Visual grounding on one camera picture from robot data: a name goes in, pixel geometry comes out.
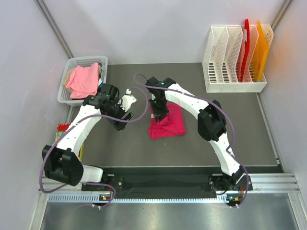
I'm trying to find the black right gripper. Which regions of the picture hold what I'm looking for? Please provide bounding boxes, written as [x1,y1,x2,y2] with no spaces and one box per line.
[148,98,169,123]

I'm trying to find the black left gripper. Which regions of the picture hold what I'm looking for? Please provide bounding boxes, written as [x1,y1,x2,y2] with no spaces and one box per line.
[105,98,133,131]

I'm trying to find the magenta t shirt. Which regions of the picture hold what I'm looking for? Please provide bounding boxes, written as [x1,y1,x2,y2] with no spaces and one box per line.
[148,103,187,139]

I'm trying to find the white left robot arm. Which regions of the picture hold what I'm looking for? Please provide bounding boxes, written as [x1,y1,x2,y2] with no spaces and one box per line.
[42,84,137,190]

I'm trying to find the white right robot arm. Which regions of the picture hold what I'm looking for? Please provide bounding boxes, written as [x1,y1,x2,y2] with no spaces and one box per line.
[145,77,251,190]

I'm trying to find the light pink t shirt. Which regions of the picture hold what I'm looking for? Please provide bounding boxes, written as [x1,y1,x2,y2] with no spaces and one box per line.
[65,62,100,100]

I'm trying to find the white plastic laundry basket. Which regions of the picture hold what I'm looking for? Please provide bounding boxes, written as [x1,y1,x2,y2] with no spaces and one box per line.
[58,56,108,106]

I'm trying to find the beige cloth in basket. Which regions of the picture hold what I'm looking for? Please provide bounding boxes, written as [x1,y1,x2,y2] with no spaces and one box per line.
[62,68,75,93]

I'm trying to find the red and green book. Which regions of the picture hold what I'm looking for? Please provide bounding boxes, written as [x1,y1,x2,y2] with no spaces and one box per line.
[55,123,84,161]

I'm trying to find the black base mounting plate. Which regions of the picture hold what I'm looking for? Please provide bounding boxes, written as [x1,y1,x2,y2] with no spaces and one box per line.
[81,166,254,199]

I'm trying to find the white file organiser rack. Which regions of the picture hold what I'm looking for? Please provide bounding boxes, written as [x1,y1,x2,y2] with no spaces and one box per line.
[202,25,267,93]

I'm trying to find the red plastic folder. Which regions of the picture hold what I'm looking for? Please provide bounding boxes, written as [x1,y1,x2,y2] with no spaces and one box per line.
[237,19,250,82]

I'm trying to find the orange plastic folder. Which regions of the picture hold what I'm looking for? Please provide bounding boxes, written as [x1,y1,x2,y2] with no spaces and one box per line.
[250,21,273,82]

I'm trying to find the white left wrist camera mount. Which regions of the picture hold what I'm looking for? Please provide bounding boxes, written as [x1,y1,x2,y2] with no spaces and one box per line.
[118,89,137,112]

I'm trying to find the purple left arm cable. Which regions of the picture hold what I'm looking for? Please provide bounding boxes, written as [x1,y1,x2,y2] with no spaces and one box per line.
[39,87,149,209]

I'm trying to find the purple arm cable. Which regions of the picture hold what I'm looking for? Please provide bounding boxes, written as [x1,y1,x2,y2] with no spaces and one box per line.
[133,73,249,208]
[39,87,149,209]

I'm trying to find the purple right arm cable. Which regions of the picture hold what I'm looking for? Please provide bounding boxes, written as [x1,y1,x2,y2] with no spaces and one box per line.
[133,73,249,208]

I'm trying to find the grey slotted cable duct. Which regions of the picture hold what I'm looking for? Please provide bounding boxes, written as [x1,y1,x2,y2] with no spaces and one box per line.
[48,193,239,204]

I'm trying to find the aluminium frame rail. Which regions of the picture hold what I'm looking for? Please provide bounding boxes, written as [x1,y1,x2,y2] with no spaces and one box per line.
[42,173,300,193]

